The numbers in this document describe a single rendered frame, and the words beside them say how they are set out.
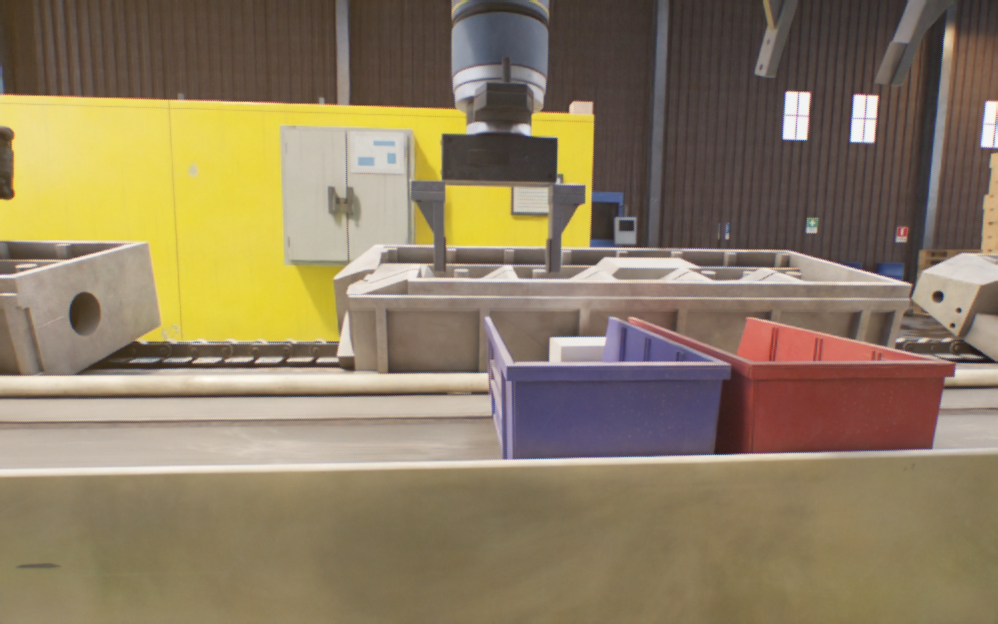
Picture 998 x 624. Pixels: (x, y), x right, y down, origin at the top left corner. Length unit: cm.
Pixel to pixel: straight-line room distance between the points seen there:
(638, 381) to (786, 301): 61
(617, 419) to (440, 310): 48
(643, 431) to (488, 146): 34
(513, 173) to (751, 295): 55
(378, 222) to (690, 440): 267
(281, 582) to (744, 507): 39
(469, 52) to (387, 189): 245
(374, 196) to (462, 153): 245
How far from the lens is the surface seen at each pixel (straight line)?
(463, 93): 60
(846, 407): 55
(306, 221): 310
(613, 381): 44
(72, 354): 119
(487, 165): 59
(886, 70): 72
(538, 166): 59
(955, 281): 167
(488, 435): 69
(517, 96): 54
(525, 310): 87
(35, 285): 112
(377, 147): 306
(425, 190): 59
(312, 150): 313
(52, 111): 401
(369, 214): 302
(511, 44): 59
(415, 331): 89
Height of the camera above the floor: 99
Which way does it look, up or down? 7 degrees down
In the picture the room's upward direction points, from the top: 1 degrees clockwise
